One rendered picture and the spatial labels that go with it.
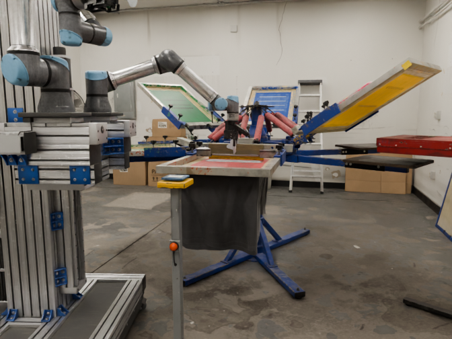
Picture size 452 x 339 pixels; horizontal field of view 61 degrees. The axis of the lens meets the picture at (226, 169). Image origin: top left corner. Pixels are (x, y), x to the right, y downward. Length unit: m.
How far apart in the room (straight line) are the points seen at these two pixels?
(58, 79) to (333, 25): 5.38
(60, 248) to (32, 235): 0.15
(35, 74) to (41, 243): 0.85
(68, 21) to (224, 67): 5.34
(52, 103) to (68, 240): 0.73
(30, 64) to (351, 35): 5.53
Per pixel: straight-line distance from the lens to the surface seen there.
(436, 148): 2.43
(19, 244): 2.20
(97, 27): 1.65
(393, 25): 6.76
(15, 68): 1.71
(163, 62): 2.30
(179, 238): 1.83
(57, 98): 1.79
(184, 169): 1.95
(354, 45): 6.64
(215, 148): 2.49
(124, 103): 7.28
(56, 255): 2.19
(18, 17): 1.77
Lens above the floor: 1.26
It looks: 8 degrees down
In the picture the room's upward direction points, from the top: straight up
